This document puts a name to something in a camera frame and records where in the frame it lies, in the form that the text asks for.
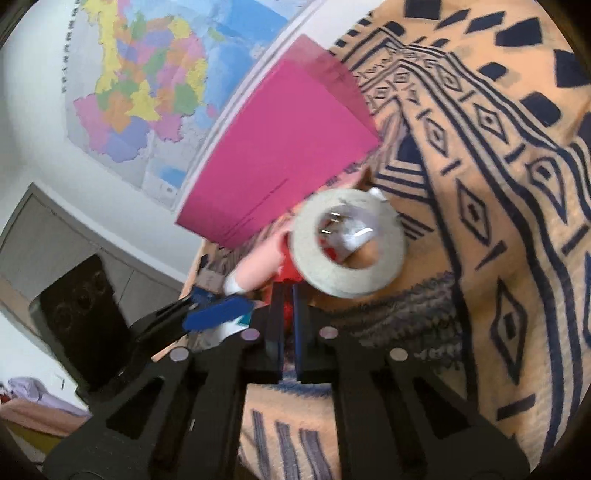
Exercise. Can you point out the white and blue medicine box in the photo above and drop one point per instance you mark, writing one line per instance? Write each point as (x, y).
(234, 326)

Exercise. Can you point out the lavender cloth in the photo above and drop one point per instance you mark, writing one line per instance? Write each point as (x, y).
(27, 387)

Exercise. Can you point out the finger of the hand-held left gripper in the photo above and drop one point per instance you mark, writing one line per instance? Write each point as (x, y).
(217, 314)

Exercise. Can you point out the orange patterned blanket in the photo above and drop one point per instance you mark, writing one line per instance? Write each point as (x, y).
(485, 230)

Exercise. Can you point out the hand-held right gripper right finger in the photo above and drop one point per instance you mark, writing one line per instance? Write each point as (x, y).
(298, 332)

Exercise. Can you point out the white tape roll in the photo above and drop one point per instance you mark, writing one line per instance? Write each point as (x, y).
(304, 258)

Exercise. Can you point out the grey cabinet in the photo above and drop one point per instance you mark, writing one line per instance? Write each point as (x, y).
(41, 240)

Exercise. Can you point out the colourful wall map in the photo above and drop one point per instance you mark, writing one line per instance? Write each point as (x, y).
(152, 83)

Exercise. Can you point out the red plastic corkscrew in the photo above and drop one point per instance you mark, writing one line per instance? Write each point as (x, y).
(287, 272)

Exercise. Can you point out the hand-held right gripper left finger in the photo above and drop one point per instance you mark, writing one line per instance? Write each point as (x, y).
(280, 332)

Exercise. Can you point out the peach cream tube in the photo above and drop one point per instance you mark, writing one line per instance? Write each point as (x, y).
(256, 270)

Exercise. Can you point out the pink cardboard box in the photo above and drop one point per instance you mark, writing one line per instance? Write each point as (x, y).
(286, 152)

